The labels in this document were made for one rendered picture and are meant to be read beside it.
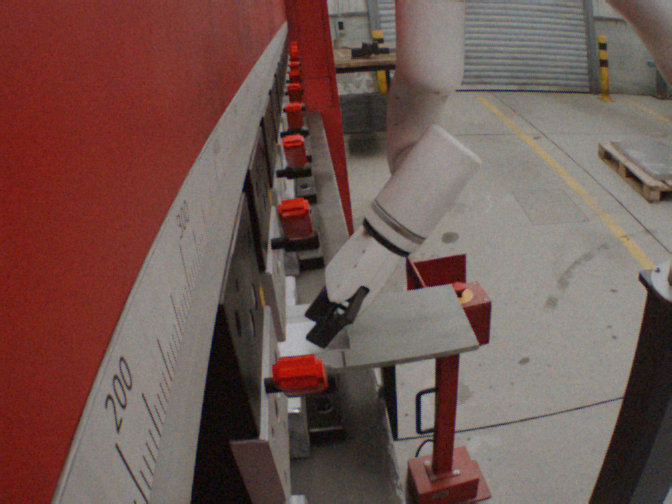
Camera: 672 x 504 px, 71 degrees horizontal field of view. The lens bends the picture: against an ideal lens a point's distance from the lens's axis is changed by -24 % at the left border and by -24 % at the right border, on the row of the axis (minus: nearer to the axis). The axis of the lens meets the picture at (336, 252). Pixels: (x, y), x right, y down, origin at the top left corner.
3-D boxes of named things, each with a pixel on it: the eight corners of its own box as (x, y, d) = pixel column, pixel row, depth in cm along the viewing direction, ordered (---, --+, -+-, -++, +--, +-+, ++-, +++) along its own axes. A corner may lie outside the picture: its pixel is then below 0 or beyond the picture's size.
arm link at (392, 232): (370, 188, 81) (357, 206, 82) (379, 212, 73) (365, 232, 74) (419, 221, 83) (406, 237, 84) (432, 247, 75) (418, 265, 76)
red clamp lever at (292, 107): (303, 99, 80) (307, 128, 89) (274, 103, 80) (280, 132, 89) (304, 109, 79) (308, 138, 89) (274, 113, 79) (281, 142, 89)
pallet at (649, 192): (721, 200, 354) (723, 184, 348) (649, 203, 362) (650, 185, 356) (661, 157, 462) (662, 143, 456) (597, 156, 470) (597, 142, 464)
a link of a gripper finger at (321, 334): (332, 300, 79) (304, 336, 81) (334, 313, 76) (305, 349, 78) (352, 311, 80) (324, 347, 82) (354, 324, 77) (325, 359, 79)
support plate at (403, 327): (479, 350, 78) (479, 344, 78) (287, 379, 78) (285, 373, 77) (451, 289, 94) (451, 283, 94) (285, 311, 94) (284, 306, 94)
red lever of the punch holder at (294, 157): (306, 130, 62) (311, 165, 71) (267, 135, 62) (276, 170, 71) (308, 144, 61) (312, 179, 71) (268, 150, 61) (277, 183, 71)
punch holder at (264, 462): (292, 518, 33) (230, 302, 26) (169, 519, 33) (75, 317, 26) (287, 387, 46) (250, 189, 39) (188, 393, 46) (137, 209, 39)
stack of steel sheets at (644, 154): (710, 179, 358) (710, 173, 356) (654, 180, 364) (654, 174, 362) (660, 146, 448) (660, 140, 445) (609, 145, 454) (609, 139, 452)
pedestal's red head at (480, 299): (489, 344, 134) (493, 277, 126) (427, 359, 133) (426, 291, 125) (465, 304, 152) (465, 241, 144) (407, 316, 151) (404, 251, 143)
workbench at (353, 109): (416, 159, 489) (397, -5, 425) (326, 166, 494) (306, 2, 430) (398, 115, 651) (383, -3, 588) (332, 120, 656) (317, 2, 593)
